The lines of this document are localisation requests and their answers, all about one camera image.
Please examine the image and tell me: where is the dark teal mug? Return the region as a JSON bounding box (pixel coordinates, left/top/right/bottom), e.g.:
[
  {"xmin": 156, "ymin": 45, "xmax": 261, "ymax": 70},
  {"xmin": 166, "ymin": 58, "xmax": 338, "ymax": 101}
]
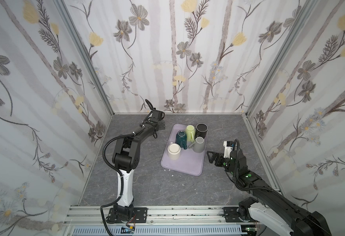
[{"xmin": 175, "ymin": 130, "xmax": 188, "ymax": 149}]

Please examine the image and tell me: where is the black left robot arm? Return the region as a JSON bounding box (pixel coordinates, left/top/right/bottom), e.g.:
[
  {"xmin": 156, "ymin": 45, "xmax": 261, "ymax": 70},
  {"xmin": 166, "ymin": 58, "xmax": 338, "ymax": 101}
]
[{"xmin": 101, "ymin": 108, "xmax": 166, "ymax": 224}]

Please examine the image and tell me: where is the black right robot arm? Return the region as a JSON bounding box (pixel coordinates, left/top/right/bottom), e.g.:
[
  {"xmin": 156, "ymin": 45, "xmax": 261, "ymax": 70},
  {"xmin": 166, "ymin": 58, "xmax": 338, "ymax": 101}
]
[{"xmin": 206, "ymin": 148, "xmax": 331, "ymax": 236}]

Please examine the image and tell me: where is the grey mug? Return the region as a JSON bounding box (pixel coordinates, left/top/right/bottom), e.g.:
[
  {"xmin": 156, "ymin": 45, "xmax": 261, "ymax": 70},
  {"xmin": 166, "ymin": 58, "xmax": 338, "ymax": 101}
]
[{"xmin": 188, "ymin": 136, "xmax": 205, "ymax": 153}]

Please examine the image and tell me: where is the black mug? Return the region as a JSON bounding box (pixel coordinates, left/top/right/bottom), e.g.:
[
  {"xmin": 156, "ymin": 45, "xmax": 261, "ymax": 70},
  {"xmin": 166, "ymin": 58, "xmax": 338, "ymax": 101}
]
[{"xmin": 195, "ymin": 124, "xmax": 208, "ymax": 139}]

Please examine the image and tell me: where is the light green mug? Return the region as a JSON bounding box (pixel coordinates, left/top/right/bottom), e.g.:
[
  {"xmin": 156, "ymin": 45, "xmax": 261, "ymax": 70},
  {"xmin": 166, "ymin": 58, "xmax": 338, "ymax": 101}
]
[{"xmin": 185, "ymin": 125, "xmax": 196, "ymax": 143}]

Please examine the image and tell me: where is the cream white mug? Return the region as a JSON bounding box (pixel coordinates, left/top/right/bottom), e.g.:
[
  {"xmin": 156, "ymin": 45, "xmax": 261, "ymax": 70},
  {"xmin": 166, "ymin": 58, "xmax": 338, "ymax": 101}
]
[{"xmin": 167, "ymin": 143, "xmax": 181, "ymax": 160}]

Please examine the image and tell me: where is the lavender plastic tray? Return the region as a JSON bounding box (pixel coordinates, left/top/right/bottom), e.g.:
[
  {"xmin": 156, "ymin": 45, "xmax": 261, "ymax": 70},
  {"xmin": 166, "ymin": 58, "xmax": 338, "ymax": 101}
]
[{"xmin": 161, "ymin": 124, "xmax": 206, "ymax": 176}]

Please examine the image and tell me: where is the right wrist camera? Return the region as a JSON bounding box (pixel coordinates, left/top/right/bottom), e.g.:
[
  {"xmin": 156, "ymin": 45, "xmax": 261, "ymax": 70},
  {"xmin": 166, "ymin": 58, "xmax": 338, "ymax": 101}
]
[{"xmin": 224, "ymin": 141, "xmax": 234, "ymax": 158}]

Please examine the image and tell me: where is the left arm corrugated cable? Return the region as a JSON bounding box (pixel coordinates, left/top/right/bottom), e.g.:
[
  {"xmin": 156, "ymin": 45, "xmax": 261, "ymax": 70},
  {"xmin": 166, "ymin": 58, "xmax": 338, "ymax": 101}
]
[{"xmin": 100, "ymin": 134, "xmax": 136, "ymax": 236}]

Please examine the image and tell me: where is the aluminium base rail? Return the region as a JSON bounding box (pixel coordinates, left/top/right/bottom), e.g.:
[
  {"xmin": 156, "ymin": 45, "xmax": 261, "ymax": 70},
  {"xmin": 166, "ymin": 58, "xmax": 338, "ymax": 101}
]
[{"xmin": 63, "ymin": 205, "xmax": 312, "ymax": 236}]

